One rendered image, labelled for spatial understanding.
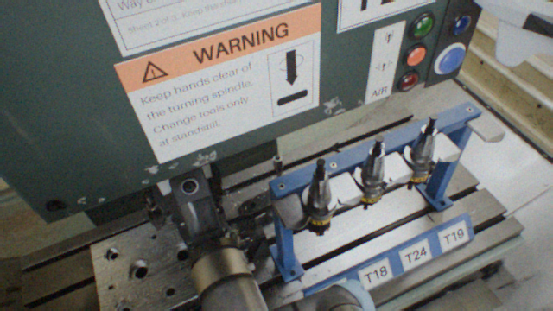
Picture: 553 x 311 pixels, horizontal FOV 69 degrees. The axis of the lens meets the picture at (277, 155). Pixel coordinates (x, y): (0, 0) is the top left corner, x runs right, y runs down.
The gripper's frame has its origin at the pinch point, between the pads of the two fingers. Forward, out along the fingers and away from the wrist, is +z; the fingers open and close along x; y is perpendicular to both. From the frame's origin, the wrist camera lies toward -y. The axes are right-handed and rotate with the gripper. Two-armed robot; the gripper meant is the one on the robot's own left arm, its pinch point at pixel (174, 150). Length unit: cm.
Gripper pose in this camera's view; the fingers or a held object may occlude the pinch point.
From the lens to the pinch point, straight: 66.9
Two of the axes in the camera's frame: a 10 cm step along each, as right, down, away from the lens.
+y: 0.6, 6.3, 7.7
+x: 9.1, -3.5, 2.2
